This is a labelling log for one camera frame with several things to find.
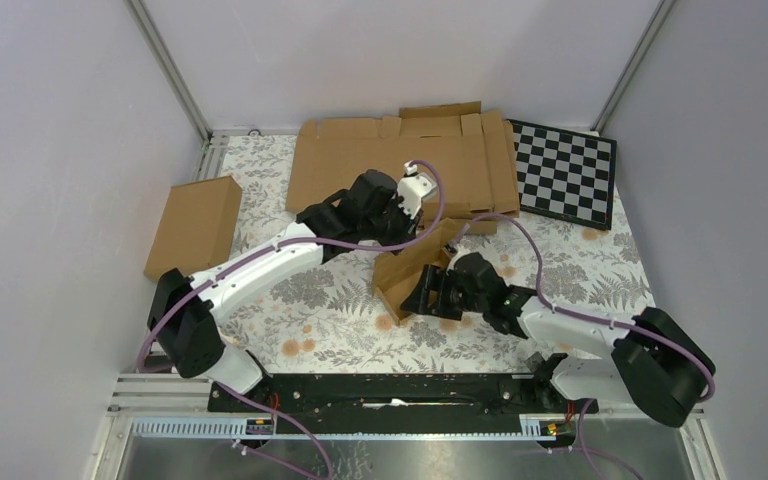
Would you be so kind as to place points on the right aluminium frame post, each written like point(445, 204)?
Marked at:
point(656, 22)

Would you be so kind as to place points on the black white checkerboard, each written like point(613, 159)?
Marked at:
point(565, 175)

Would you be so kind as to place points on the floral patterned table mat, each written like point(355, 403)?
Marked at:
point(328, 320)

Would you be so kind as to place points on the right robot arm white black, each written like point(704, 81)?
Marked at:
point(648, 360)

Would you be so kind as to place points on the folded brown cardboard box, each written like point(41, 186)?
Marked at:
point(196, 228)

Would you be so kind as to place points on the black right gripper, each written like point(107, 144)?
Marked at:
point(433, 278)

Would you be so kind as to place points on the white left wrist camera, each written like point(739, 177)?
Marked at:
point(413, 189)

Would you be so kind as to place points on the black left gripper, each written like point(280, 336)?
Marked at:
point(408, 227)

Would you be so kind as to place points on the left aluminium frame post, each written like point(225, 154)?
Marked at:
point(168, 67)

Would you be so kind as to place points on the stack of flat cardboard blanks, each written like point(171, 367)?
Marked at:
point(471, 148)

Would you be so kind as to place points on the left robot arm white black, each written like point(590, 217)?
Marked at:
point(376, 213)

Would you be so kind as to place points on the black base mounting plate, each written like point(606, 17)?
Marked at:
point(419, 404)

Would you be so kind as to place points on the aluminium frame post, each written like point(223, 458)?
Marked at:
point(656, 22)
point(168, 67)

